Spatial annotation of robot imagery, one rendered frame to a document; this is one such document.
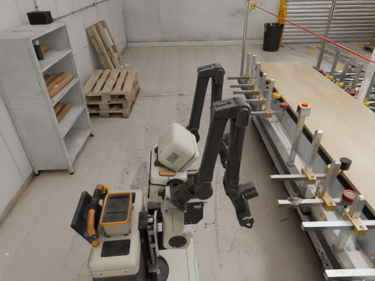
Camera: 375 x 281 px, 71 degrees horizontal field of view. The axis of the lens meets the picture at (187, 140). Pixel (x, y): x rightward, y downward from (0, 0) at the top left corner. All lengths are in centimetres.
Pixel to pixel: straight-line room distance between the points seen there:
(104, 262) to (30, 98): 202
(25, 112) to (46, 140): 36
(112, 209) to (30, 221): 160
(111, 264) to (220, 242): 125
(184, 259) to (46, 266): 119
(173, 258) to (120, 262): 67
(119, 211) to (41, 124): 185
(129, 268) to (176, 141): 71
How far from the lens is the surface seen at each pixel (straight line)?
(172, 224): 149
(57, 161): 340
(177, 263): 206
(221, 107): 95
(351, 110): 292
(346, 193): 183
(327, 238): 183
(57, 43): 375
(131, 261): 148
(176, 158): 121
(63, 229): 286
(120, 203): 160
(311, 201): 176
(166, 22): 895
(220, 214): 272
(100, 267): 152
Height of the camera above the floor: 202
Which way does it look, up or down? 33 degrees down
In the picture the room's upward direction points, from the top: 1 degrees counter-clockwise
